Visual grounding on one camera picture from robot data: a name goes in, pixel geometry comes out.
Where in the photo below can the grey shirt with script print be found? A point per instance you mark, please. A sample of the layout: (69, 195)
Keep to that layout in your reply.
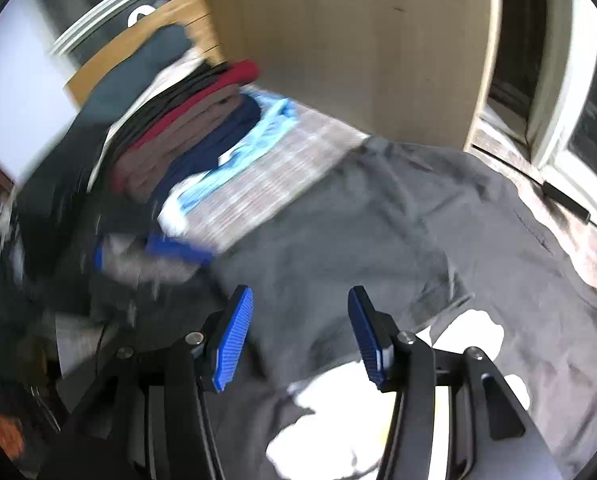
(143, 265)

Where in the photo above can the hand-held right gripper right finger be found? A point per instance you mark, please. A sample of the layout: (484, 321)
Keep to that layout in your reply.
(368, 335)

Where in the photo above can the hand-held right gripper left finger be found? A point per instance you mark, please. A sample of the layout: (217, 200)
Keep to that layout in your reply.
(233, 340)

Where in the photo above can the dark shirt with white graphic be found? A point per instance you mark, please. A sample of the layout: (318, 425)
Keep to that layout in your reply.
(388, 220)

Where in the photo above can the stack of folded clothes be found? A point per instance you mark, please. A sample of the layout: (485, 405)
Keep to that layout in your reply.
(188, 120)

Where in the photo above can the white-framed window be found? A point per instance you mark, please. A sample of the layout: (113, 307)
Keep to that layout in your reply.
(553, 85)

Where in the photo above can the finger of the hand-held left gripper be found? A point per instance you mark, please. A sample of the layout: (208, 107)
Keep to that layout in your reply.
(99, 256)
(178, 250)

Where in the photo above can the light wooden board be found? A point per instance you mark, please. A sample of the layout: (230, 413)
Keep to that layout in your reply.
(353, 45)

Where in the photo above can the light blue cloth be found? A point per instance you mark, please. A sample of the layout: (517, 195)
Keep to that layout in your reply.
(258, 140)

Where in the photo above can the pine wooden headboard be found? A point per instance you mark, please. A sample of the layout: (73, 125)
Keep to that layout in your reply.
(178, 5)

